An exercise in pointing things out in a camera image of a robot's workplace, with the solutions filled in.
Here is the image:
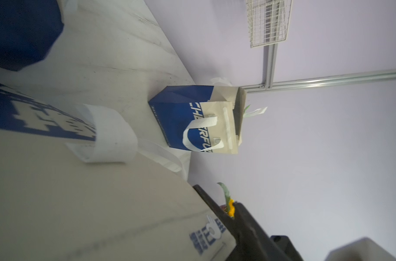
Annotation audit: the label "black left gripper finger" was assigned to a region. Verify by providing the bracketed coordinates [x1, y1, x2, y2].
[193, 185, 303, 261]

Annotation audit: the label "blue beige bag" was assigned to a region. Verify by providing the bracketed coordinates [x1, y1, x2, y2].
[0, 0, 64, 71]
[0, 84, 236, 261]
[148, 85, 246, 154]

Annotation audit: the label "green white takeout bag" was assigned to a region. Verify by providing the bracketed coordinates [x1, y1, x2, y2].
[211, 77, 267, 118]

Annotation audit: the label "sunflower bouquet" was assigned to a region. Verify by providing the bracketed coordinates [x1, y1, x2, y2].
[217, 182, 236, 219]

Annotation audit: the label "aluminium frame profiles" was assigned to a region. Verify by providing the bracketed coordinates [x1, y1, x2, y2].
[243, 44, 396, 93]

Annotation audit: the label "white wire wall basket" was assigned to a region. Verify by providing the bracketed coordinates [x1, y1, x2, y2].
[246, 0, 293, 48]

